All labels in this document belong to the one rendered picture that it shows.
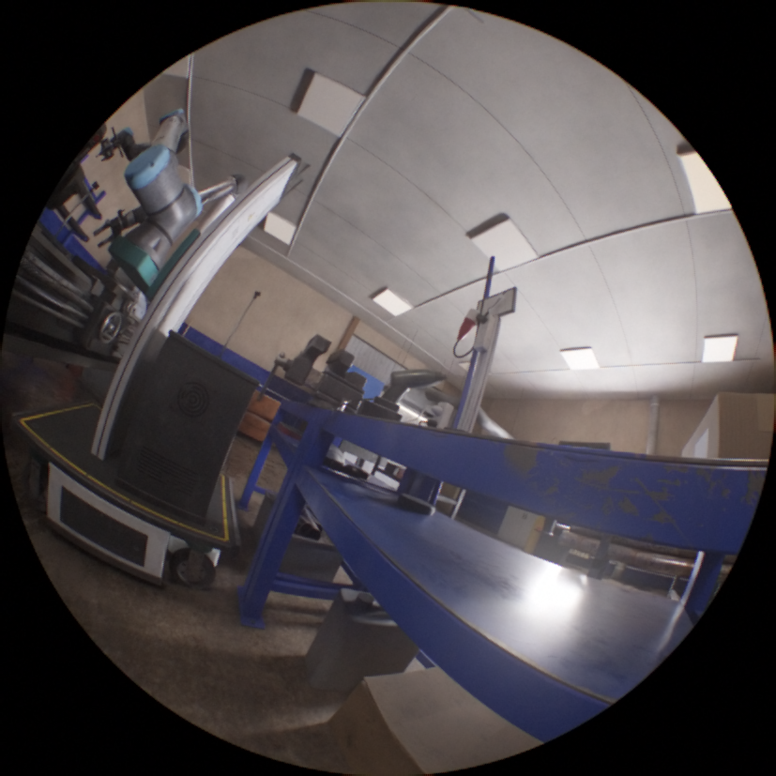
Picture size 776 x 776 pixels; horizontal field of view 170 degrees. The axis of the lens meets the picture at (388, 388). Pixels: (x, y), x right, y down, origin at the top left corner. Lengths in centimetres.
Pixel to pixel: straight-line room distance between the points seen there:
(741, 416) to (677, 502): 15
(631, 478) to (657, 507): 3
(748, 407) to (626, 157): 257
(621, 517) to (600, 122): 263
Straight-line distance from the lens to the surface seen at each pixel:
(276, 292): 589
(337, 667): 90
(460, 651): 29
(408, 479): 111
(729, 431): 34
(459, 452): 31
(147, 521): 91
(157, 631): 99
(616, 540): 162
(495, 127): 268
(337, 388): 97
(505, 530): 580
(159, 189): 93
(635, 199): 297
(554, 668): 27
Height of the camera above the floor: 80
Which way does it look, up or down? 14 degrees up
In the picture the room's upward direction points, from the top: 24 degrees clockwise
